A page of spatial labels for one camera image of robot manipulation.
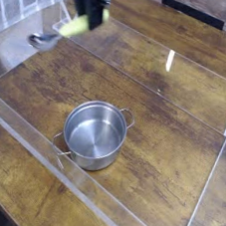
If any green handled metal spoon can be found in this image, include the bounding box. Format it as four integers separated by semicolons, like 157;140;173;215
28;7;110;52

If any clear acrylic front barrier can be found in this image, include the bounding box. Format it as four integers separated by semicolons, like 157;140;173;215
0;99;147;226

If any black strip on table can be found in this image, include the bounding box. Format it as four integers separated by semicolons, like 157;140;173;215
160;0;224;30

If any stainless steel pot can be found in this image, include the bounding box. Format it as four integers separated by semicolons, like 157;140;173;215
52;101;135;171

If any clear acrylic triangle bracket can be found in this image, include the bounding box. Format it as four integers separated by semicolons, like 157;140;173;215
53;1;77;32

